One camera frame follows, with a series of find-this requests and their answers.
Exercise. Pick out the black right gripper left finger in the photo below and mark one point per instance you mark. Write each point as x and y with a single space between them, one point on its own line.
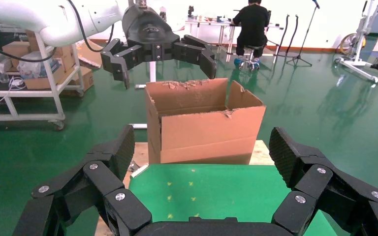
101 182

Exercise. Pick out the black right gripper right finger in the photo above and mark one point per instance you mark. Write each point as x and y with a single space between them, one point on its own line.
326 189

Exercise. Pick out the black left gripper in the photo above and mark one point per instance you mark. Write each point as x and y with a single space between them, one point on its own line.
150 35

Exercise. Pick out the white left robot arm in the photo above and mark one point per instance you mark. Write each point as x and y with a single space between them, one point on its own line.
55 19

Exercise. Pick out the flat cardboard sheet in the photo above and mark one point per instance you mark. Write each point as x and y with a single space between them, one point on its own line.
91 57

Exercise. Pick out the large open brown carton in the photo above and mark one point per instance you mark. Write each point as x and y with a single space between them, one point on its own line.
208 133

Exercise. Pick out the white work table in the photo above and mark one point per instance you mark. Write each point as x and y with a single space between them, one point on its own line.
215 24

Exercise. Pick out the black wheeled stool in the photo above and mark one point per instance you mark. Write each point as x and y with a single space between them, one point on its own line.
249 52

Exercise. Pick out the seated person in black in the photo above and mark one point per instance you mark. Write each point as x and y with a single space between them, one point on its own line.
252 26

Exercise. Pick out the green table cloth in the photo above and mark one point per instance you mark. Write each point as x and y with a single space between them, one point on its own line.
225 192

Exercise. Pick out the white metal shelf cart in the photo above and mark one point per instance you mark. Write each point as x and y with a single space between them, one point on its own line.
48 68

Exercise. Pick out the clear plastic bag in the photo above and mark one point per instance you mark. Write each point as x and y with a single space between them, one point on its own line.
34 66

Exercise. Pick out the black tripod stand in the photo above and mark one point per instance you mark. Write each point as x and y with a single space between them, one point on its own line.
301 42

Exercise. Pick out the white equipment stand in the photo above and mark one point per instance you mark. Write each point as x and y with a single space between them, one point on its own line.
360 42

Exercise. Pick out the white tube frame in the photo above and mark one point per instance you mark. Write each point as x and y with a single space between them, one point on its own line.
152 71

